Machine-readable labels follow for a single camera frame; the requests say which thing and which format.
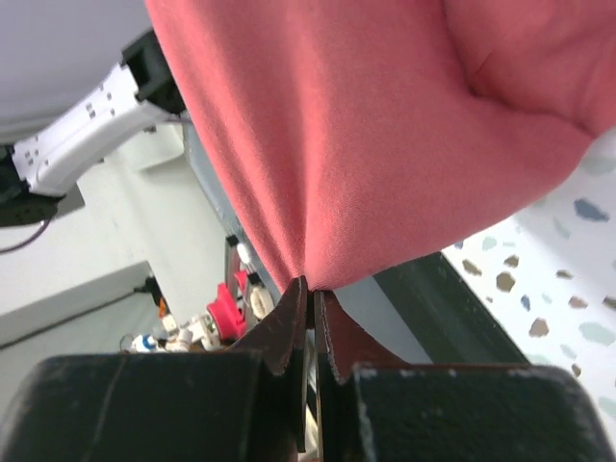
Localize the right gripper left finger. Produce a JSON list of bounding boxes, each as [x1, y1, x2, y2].
[[1, 277, 308, 461]]

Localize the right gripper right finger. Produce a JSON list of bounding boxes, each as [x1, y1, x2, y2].
[[313, 292, 615, 461]]

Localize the red pink t shirt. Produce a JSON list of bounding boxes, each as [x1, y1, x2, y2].
[[143, 0, 616, 365]]

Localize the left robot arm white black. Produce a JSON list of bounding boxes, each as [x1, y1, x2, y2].
[[1, 30, 186, 227]]

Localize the clutter objects beyond table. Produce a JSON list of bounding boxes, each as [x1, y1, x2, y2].
[[119, 235, 274, 353]]

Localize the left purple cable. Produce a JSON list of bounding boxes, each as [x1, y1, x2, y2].
[[0, 216, 54, 255]]

